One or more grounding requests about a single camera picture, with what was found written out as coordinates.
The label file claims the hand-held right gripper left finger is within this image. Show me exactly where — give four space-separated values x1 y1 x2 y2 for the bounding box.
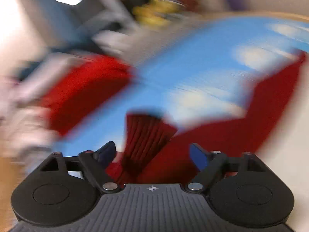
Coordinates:
39 141 119 194

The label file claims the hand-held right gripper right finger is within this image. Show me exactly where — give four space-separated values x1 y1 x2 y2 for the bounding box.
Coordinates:
185 142 266 194

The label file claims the dark red knitted cardigan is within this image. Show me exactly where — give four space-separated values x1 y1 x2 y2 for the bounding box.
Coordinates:
106 53 307 184

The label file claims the folded red knitted blanket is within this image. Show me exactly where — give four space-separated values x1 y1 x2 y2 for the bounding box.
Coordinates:
41 54 136 136

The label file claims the folded grey-white fuzzy blanket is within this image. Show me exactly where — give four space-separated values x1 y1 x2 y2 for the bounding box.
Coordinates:
0 106 63 156

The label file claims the folded cream blanket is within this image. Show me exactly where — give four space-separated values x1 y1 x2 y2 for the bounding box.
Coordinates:
0 53 80 109

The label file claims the yellow plush toy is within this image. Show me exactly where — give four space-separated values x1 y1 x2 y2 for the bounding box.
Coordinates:
133 3 180 27

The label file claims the wooden bed frame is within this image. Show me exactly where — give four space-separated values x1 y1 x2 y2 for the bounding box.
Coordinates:
0 11 309 223

